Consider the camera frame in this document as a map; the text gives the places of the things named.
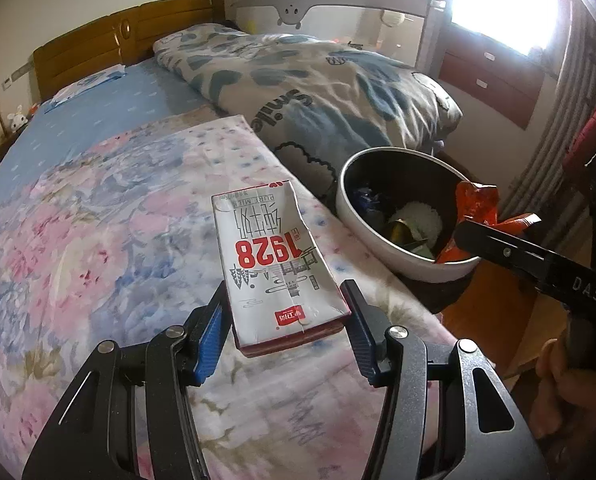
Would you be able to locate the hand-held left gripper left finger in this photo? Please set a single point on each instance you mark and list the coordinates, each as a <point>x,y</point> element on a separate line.
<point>210,340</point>

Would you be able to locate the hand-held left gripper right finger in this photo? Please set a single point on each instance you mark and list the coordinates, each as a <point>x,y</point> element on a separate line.
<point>360,335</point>

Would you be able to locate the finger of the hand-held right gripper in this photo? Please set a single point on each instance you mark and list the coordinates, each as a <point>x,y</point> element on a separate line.
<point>498,250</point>

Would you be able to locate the orange snack packet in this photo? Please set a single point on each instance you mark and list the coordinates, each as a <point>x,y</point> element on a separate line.
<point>478,205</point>

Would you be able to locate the red and white milk carton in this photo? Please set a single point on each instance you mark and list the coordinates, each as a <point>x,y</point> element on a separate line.
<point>273,260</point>

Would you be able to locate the white round waste bin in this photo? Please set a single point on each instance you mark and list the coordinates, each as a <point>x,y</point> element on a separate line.
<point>358,225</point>

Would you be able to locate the blue wrapper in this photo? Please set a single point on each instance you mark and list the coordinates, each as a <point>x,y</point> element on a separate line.
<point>368,200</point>

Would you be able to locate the person's right hand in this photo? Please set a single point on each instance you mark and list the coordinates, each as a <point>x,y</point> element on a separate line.
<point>573,395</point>

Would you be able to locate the floral blanket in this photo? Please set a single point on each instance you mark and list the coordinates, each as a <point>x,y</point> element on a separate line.
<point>102,260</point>

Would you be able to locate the brown drawer cabinet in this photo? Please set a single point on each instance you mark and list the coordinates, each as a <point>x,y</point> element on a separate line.
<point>493,75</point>

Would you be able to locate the striped curtain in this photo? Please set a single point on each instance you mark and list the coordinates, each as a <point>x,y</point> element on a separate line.
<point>563,85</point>

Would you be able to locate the heart print duvet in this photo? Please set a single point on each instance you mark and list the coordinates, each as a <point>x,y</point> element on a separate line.
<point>303,95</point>

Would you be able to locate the blue bed sheet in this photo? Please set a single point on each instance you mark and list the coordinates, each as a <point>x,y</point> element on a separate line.
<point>102,115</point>

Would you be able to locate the wooden nightstand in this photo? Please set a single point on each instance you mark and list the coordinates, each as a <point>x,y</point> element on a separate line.
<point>5,147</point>

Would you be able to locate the blue and white pillow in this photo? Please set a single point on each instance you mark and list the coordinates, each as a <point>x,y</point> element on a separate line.
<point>85,87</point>

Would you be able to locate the small white plush bunny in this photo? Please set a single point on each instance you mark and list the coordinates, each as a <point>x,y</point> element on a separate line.
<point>17,119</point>

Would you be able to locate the wooden headboard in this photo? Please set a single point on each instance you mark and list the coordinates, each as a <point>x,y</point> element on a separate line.
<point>127,30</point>

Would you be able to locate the grey bed guard rail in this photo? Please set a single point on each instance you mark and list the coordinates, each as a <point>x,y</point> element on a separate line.
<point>338,10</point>

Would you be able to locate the white wall socket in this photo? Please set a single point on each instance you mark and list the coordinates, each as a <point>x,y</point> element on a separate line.
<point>7,82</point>

